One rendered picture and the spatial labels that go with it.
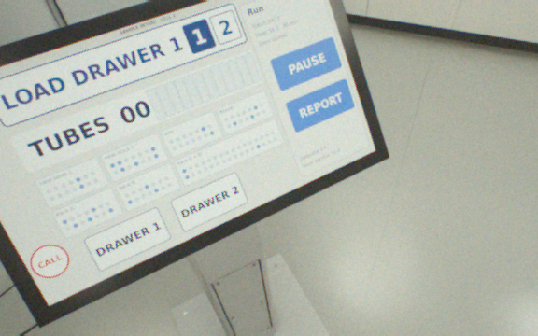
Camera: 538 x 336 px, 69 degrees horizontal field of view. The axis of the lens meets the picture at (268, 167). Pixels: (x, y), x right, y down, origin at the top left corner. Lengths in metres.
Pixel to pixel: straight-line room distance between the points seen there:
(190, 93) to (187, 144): 0.06
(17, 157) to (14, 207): 0.06
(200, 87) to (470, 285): 1.35
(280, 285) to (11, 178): 1.13
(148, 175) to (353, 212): 1.28
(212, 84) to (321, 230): 1.20
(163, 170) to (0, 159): 0.18
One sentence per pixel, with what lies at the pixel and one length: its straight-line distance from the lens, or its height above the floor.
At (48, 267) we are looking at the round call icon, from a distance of 0.54.
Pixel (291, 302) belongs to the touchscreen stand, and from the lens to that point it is 1.47.
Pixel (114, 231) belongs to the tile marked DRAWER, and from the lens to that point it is 0.52.
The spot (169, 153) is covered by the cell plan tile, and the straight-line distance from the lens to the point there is 0.50.
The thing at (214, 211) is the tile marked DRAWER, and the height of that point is 0.99.
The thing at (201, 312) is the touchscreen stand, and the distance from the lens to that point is 1.50.
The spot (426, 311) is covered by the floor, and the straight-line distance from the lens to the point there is 1.57.
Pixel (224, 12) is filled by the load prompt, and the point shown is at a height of 1.17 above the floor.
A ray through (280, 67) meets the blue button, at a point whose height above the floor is 1.10.
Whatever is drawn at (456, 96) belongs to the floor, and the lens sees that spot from 2.31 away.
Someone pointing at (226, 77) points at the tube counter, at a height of 1.11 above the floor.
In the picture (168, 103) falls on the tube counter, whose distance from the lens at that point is 0.50.
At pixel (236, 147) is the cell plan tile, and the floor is 1.04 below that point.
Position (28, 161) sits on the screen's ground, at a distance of 0.51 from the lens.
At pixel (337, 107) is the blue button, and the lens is 0.57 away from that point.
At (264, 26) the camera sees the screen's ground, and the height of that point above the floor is 1.14.
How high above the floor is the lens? 1.42
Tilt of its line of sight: 51 degrees down
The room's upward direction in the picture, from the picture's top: 6 degrees counter-clockwise
